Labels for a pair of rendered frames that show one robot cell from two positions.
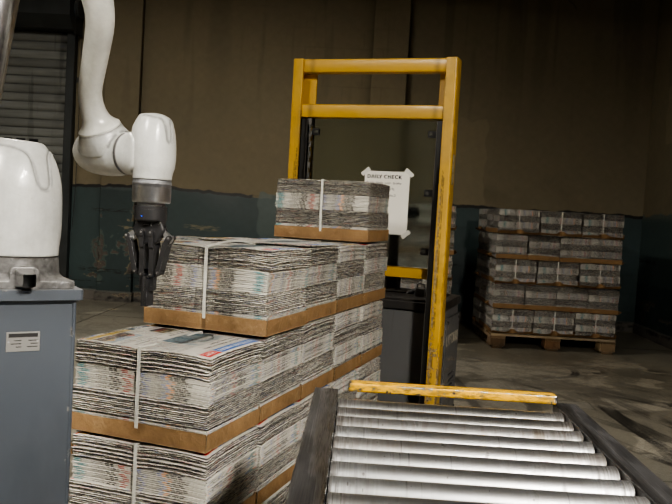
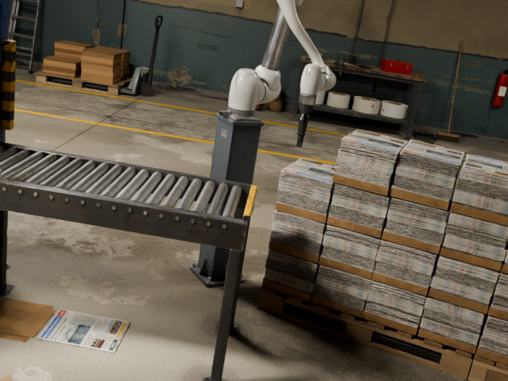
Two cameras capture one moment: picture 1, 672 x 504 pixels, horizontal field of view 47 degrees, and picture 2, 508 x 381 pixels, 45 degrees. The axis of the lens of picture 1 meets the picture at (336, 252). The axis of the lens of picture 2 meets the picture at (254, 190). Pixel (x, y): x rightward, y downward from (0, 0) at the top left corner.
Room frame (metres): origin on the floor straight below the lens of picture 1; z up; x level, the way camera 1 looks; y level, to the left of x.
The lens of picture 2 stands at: (1.60, -2.80, 1.68)
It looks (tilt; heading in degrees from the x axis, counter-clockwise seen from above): 18 degrees down; 90
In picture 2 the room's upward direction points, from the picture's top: 9 degrees clockwise
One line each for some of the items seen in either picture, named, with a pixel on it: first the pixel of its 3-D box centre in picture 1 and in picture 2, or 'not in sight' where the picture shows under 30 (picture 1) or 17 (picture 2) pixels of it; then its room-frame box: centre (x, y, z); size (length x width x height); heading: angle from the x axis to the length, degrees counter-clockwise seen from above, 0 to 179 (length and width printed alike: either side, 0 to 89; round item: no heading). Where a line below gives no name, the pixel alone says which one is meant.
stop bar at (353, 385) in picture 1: (451, 392); (250, 201); (1.60, -0.26, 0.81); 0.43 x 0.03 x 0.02; 88
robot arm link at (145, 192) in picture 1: (151, 193); (307, 99); (1.81, 0.44, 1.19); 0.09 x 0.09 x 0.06
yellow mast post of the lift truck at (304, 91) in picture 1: (295, 252); not in sight; (3.54, 0.18, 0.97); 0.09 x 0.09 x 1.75; 71
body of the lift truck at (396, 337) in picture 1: (378, 370); not in sight; (3.79, -0.25, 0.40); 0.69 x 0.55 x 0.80; 71
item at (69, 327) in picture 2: not in sight; (85, 329); (0.90, -0.22, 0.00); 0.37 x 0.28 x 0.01; 178
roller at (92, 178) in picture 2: not in sight; (89, 180); (0.87, -0.23, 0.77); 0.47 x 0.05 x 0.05; 88
